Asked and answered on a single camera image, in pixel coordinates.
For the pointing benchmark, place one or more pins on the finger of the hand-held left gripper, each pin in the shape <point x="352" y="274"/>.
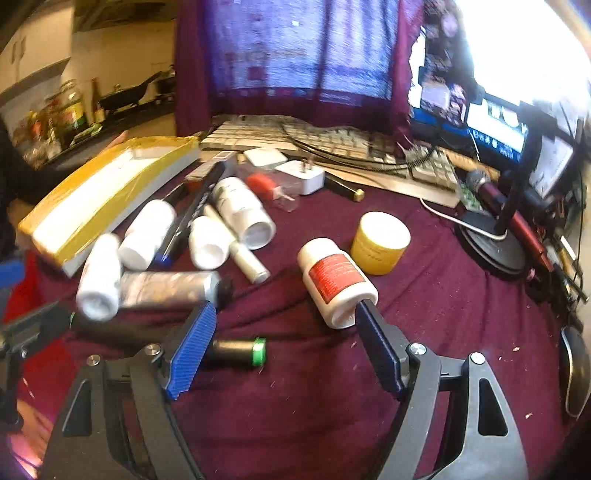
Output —
<point x="10" y="274"/>
<point x="32" y="323"/>

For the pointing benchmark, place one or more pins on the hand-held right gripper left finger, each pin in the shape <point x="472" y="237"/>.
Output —
<point x="191" y="350"/>

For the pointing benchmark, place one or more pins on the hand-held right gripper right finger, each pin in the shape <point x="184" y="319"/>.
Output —
<point x="376" y="350"/>

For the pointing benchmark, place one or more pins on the silver tube black cap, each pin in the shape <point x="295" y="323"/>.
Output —
<point x="171" y="288"/>

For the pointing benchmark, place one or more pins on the plain white bottle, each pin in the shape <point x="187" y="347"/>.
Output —
<point x="99" y="277"/>
<point x="147" y="230"/>

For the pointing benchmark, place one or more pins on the white bottle red label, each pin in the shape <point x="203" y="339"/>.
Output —
<point x="332" y="281"/>

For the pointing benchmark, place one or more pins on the yellow jar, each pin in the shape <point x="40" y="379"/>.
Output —
<point x="378" y="249"/>

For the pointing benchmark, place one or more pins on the slim white tube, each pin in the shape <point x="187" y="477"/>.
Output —
<point x="249" y="265"/>

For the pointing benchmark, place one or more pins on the small white bottle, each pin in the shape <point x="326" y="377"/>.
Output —
<point x="207" y="244"/>

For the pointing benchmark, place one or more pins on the black marker blue cap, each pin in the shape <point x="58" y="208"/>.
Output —
<point x="191" y="212"/>

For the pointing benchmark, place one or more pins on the white bottle green label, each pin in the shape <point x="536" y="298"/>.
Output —
<point x="240" y="207"/>

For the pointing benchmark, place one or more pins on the red item clear package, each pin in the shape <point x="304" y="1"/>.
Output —
<point x="261" y="182"/>

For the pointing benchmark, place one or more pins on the grey carton red end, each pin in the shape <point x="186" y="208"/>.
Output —
<point x="210" y="168"/>

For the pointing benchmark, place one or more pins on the maroon tablecloth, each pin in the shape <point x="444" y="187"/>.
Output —
<point x="300" y="415"/>

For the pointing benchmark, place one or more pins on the assorted condiment bottles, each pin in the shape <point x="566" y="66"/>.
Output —
<point x="39" y="134"/>

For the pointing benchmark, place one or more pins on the black desk stand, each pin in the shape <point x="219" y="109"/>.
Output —
<point x="494" y="249"/>

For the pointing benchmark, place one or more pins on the glass oil jar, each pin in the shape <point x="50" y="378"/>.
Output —
<point x="71" y="110"/>

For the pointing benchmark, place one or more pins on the green pill blister pack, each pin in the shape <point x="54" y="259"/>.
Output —
<point x="467" y="196"/>

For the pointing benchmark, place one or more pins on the black kitchen counter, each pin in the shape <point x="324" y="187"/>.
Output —
<point x="115" y="117"/>

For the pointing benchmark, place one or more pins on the white charger plug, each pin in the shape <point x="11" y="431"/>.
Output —
<point x="300" y="175"/>

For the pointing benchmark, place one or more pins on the dark sauce bottle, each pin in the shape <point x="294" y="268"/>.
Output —
<point x="97" y="104"/>

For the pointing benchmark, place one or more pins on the red microphone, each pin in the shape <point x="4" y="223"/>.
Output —
<point x="489" y="191"/>

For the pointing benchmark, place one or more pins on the black computer mouse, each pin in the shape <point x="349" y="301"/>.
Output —
<point x="577" y="369"/>

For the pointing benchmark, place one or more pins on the white flat box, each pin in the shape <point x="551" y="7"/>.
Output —
<point x="265" y="157"/>

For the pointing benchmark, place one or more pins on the black wok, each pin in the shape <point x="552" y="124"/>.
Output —
<point x="124" y="94"/>

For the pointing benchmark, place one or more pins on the beige keyboard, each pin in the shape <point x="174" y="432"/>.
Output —
<point x="332" y="138"/>

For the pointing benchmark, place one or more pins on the steel pot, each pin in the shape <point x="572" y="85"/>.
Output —
<point x="166" y="83"/>

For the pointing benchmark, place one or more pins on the computer monitor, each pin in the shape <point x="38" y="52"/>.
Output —
<point x="443" y="106"/>

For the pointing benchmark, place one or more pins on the purple cloth over monitor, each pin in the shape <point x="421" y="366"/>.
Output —
<point x="300" y="55"/>

